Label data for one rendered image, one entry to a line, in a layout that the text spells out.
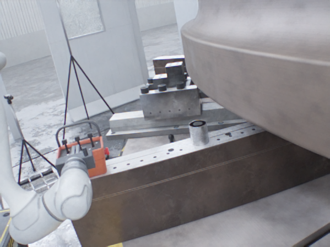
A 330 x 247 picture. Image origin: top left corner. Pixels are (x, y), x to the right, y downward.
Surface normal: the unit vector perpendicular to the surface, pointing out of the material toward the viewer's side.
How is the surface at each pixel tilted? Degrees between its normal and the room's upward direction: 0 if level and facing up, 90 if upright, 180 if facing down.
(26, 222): 75
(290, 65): 90
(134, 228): 90
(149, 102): 90
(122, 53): 90
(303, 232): 0
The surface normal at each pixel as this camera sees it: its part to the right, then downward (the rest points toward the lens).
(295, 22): -0.89, -0.18
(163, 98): -0.16, 0.40
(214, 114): -0.22, 0.10
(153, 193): 0.22, 0.33
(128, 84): 0.54, 0.23
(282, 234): -0.18, -0.91
